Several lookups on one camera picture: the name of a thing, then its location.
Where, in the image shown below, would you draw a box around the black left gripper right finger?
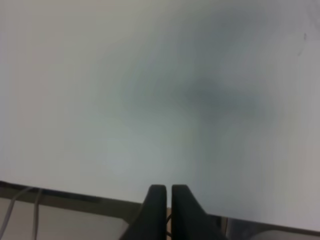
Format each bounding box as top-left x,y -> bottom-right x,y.
171,184 -> 226,240

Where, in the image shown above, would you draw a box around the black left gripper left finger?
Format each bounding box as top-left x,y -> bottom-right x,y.
120,184 -> 167,240

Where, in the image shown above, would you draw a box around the grey cables under table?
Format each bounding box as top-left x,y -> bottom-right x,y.
0,186 -> 46,240

